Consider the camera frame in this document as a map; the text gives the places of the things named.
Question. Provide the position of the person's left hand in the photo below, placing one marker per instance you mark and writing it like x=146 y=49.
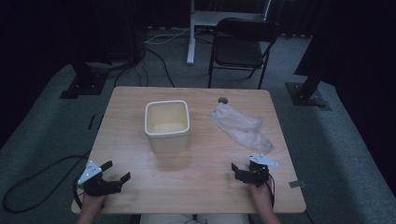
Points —
x=92 y=203

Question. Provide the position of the black floor tape strip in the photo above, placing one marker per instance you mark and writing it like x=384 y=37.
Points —
x=91 y=122
x=101 y=122

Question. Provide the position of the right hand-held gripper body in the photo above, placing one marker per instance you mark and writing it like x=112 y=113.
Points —
x=258 y=175

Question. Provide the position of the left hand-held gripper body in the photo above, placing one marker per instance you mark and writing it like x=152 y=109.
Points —
x=96 y=186

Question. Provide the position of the black stand with base plate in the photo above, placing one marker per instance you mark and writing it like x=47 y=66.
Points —
x=305 y=95
x=84 y=85

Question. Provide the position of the clear plastic bag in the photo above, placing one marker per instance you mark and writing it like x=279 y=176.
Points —
x=241 y=127

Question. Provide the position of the person's right hand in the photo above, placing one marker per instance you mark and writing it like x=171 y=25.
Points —
x=262 y=197

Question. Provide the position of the white desk frame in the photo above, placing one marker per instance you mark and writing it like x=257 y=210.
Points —
x=191 y=46

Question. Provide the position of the black folding chair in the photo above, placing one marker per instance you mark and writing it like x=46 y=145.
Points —
x=238 y=51

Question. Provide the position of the cream plastic trash bin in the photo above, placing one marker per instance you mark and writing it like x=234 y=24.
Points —
x=168 y=143

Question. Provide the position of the grey tape piece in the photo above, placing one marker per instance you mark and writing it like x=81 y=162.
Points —
x=297 y=184

